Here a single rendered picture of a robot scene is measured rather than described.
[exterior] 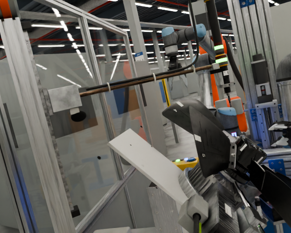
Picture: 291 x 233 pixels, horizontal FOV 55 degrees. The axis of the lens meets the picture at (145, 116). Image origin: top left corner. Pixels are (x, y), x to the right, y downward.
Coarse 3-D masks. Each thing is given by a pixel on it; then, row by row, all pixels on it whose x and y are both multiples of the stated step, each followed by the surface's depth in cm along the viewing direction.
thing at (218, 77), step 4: (212, 64) 108; (216, 64) 108; (212, 68) 108; (216, 68) 108; (220, 68) 108; (212, 72) 110; (216, 72) 108; (220, 72) 109; (216, 76) 110; (220, 76) 109; (216, 80) 111; (220, 80) 109; (216, 84) 111; (220, 84) 109; (224, 84) 109; (228, 84) 108; (232, 84) 109
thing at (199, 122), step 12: (192, 108) 87; (192, 120) 83; (204, 120) 88; (204, 132) 85; (216, 132) 91; (204, 144) 82; (216, 144) 88; (228, 144) 95; (216, 156) 87; (228, 156) 95; (204, 168) 78; (216, 168) 86
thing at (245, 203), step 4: (236, 184) 98; (236, 188) 97; (240, 192) 93; (240, 196) 92; (244, 196) 91; (244, 200) 89; (244, 204) 87; (248, 204) 86; (256, 224) 79; (260, 224) 79; (260, 228) 77; (260, 232) 76; (264, 232) 76
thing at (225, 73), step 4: (224, 68) 109; (224, 72) 110; (228, 72) 110; (224, 76) 110; (228, 76) 110; (224, 80) 110; (228, 80) 110; (224, 88) 111; (228, 88) 111; (224, 92) 112; (228, 92) 111
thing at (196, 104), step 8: (176, 104) 119; (184, 104) 120; (192, 104) 121; (200, 104) 123; (168, 112) 115; (184, 112) 116; (200, 112) 117; (208, 112) 118; (176, 120) 113; (184, 120) 114; (216, 120) 115; (184, 128) 111; (224, 128) 112
